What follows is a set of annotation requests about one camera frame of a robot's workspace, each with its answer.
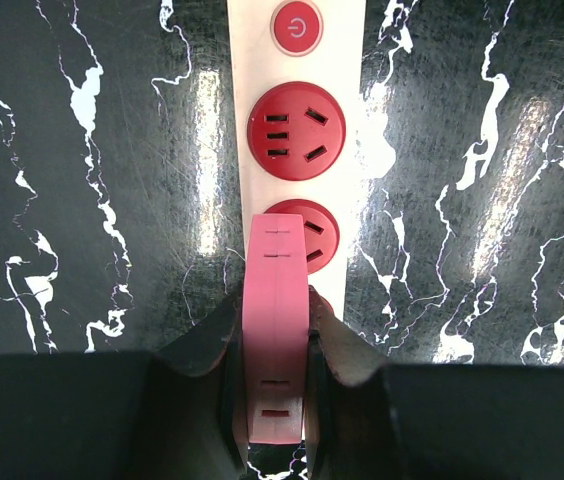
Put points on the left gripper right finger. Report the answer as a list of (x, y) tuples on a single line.
[(370, 418)]

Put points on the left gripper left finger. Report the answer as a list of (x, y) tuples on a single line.
[(173, 414)]

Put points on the pink adapter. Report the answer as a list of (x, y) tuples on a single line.
[(275, 326)]

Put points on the beige red power strip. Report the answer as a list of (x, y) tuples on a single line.
[(296, 68)]

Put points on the black marbled mat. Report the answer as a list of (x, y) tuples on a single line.
[(120, 207)]

